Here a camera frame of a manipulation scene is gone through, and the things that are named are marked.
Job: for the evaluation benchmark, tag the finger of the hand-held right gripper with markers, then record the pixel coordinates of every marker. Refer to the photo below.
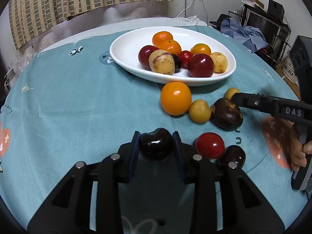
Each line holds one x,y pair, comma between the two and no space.
253,102

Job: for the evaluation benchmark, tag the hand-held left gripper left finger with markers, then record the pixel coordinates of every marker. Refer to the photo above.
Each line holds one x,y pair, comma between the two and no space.
134,156

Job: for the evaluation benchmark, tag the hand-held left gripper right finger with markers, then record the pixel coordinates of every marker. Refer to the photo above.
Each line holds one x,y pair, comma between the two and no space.
179,156

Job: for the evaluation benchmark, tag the dark red cherry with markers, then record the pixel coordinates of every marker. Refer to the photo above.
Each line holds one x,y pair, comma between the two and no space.
178,64
156,144
234,156

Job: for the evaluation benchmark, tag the yellow spotted loquat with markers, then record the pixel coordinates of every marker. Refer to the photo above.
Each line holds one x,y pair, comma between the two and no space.
220,62

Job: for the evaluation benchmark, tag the red plum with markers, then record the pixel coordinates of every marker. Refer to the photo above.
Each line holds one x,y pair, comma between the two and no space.
200,65
144,56

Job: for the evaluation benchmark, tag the mandarin orange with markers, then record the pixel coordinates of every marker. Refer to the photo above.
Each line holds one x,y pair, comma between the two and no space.
171,48
162,37
200,49

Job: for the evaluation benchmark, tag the red cherry tomato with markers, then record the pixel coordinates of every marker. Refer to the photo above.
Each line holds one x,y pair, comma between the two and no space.
185,58

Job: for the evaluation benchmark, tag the purple-striped yellow pepino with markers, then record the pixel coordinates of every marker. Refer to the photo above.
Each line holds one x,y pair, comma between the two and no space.
161,62

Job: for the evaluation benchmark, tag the white oval plate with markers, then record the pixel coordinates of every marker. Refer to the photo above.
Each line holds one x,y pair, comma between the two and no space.
126,46

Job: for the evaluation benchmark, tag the person's right hand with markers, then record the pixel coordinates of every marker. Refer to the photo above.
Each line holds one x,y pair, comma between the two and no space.
297,151

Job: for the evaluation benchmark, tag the white printed bag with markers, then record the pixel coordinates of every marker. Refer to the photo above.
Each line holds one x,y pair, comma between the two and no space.
290,68

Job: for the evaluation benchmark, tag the small yellow longan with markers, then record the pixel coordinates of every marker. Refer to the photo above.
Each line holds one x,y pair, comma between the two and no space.
199,111
230,93

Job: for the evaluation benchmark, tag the bright red cherry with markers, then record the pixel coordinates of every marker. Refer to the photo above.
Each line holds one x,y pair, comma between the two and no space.
210,145

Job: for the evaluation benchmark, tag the smooth orange citrus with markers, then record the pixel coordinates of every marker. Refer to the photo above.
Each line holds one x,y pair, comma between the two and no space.
176,98

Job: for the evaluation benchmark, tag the black speaker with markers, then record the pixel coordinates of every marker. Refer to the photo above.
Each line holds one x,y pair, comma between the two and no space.
275,6

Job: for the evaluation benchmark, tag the blue clothes pile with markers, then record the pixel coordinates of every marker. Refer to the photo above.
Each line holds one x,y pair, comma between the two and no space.
243,34

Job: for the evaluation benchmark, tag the teal printed tablecloth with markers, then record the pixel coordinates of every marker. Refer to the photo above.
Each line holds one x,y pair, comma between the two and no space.
80,102

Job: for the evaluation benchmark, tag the brown cardboard piece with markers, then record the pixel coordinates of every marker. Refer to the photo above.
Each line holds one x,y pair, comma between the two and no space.
253,1

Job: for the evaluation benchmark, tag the clear plastic bag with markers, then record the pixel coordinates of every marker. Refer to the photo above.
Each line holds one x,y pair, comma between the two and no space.
22,57

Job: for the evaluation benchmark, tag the checked beige curtain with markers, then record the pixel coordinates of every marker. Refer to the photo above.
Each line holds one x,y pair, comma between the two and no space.
73,2

